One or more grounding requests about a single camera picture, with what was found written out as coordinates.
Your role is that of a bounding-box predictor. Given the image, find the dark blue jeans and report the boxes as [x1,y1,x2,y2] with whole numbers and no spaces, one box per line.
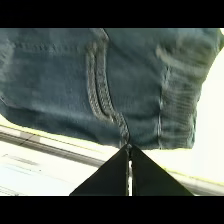
[0,28,224,151]

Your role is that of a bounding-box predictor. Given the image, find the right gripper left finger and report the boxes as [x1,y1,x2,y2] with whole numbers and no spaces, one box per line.
[69,143,131,197]

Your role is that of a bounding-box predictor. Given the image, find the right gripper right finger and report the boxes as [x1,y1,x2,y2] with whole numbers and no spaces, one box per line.
[130,143,195,197]

